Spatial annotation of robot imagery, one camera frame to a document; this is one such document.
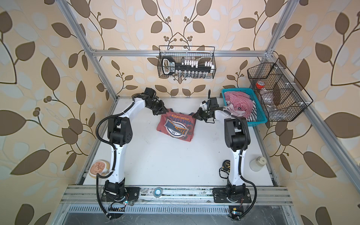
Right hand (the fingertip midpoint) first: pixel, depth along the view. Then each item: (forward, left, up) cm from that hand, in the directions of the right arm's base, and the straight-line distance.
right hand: (193, 115), depth 101 cm
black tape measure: (-37, -16, -7) cm, 41 cm away
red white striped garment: (+7, -37, +3) cm, 38 cm away
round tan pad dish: (-33, +57, -4) cm, 66 cm away
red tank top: (-6, +12, -3) cm, 14 cm away
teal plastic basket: (-4, -48, +1) cm, 48 cm away
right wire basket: (-12, -46, +27) cm, 55 cm away
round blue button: (-47, +23, -7) cm, 53 cm away
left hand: (+3, +19, +6) cm, 21 cm away
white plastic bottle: (-37, -33, +1) cm, 49 cm away
